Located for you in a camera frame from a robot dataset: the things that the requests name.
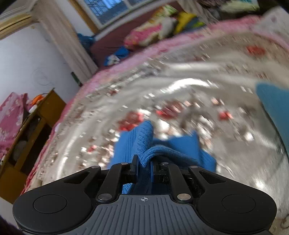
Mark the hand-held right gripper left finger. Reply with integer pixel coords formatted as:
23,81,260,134
64,155,139,202

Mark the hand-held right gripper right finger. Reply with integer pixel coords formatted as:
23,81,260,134
151,158,226,202

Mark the blue striped knit sweater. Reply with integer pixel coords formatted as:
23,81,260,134
113,120,217,195

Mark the pile of clothes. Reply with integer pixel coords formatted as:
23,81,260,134
178,0,267,22

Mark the silver floral bed blanket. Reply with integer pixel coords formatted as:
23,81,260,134
20,10,289,226

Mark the wooden cabinet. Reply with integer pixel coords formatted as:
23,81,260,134
0,88,66,205

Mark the blue crumpled cloth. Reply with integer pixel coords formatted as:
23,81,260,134
103,46,131,66

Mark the orange toy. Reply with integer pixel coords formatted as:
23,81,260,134
29,94,45,112

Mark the maroon headboard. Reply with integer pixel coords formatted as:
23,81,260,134
90,9,163,67

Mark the pink flowered cloth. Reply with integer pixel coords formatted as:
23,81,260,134
0,92,29,160

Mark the pink floral pillow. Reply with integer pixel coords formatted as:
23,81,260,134
124,22,166,48

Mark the blue plastic bag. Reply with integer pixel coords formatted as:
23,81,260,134
77,33,96,50

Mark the teal folded cloth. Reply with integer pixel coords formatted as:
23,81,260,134
255,82,289,142

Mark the grey plush toy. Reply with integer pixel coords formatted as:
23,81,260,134
158,17,179,38

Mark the beige curtain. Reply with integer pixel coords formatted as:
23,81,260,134
37,0,98,83

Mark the yellow green folded cloth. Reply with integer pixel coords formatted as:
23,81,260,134
173,12,204,33

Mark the window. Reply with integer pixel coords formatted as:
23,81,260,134
74,0,181,29

